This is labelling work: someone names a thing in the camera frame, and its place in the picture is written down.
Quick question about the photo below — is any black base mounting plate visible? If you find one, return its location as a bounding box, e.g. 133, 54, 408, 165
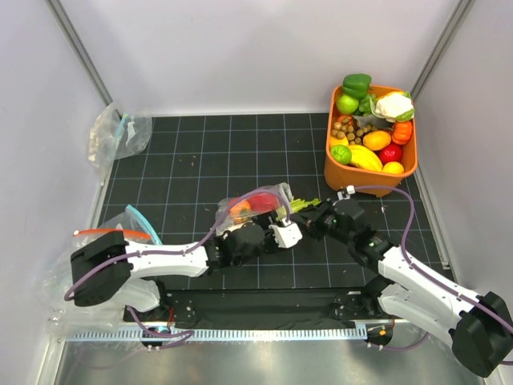
137, 287, 399, 330

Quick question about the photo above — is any green bell pepper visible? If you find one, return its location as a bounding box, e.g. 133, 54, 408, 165
341, 74, 372, 100

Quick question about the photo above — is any yellow banana bunch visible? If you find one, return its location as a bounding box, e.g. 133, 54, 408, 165
348, 144, 383, 172

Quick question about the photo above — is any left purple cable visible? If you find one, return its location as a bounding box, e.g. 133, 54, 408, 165
63, 186, 292, 302

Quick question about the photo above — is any red tomato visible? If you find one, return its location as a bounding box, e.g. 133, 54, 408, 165
229, 200, 252, 221

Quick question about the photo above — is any small orange pumpkin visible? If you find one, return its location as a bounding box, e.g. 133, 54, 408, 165
391, 121, 413, 145

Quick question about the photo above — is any red apple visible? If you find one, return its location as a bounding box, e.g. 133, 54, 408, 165
378, 143, 403, 165

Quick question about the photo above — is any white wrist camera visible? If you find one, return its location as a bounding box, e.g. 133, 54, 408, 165
337, 185, 356, 201
269, 218, 303, 249

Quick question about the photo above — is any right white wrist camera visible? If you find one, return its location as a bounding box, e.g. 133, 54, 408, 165
337, 185, 356, 201

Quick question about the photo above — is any clear bag orange zipper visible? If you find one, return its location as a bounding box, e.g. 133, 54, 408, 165
36, 229, 158, 338

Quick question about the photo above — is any clear bag blue zipper back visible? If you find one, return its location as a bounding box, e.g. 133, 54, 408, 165
88, 103, 153, 179

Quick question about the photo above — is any green celery stalk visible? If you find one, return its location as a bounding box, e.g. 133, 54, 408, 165
276, 198, 321, 217

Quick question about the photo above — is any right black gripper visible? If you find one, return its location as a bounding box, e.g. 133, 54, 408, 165
288, 198, 353, 246

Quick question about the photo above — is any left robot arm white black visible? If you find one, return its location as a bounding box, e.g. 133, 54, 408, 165
64, 218, 284, 321

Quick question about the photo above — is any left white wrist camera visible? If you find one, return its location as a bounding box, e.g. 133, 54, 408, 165
269, 218, 303, 249

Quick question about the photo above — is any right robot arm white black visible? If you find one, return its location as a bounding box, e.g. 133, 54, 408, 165
291, 199, 512, 378

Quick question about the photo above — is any white cauliflower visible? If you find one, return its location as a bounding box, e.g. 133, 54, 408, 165
374, 91, 415, 123

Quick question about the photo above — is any orange plastic bin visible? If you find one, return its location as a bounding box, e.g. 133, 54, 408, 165
324, 86, 418, 197

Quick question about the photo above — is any green grape bunch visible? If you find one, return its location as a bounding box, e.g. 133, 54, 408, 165
358, 94, 377, 116

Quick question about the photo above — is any yellow orange mango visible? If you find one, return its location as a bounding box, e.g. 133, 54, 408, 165
363, 131, 391, 152

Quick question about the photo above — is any purple cable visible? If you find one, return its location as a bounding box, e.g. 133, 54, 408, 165
352, 184, 513, 352
63, 186, 292, 302

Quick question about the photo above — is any yellow lemon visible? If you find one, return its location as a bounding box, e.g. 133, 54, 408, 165
382, 161, 405, 174

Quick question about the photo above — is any slotted cable duct rail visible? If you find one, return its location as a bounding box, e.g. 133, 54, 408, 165
67, 324, 367, 343

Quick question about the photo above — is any clear polka dot zip bag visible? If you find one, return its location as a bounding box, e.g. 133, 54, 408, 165
215, 182, 294, 236

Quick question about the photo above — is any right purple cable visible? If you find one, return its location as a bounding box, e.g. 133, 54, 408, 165
352, 184, 513, 352

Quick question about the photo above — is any red bell pepper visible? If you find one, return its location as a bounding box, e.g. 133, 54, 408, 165
247, 192, 281, 213

